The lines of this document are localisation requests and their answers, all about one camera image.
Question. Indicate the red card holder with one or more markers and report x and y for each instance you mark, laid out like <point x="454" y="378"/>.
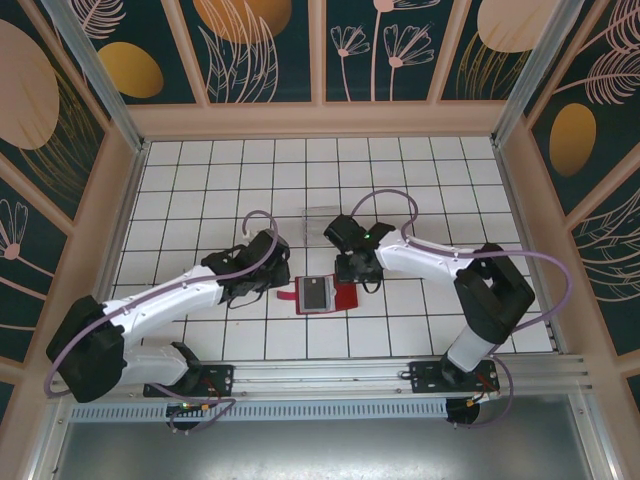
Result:
<point x="345" y="300"/>

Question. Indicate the dark credit card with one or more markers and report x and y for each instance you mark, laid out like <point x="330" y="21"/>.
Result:
<point x="315" y="300"/>

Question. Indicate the clear plastic box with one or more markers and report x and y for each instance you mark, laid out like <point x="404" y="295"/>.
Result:
<point x="315" y="225"/>

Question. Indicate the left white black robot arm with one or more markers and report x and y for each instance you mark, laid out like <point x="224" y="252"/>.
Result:
<point x="165" y="295"/>

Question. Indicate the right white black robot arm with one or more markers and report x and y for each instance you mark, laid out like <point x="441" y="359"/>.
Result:
<point x="425" y="260"/>

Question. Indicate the grey metal sheet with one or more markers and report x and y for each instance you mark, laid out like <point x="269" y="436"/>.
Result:
<point x="320" y="450"/>

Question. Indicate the aluminium front rail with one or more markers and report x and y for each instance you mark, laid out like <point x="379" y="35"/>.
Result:
<point x="320" y="375"/>

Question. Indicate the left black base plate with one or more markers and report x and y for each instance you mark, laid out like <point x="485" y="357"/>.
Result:
<point x="220" y="380"/>

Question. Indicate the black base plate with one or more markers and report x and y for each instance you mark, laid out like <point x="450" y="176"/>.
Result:
<point x="425" y="377"/>
<point x="220" y="380"/>

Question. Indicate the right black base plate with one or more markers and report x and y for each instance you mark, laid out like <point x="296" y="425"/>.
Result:
<point x="425" y="377"/>

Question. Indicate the aluminium side rail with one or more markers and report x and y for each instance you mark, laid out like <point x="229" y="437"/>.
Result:
<point x="514" y="200"/>
<point x="129" y="200"/>

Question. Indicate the aluminium corner post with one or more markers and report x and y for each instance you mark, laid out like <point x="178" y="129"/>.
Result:
<point x="530" y="70"/>
<point x="95" y="75"/>

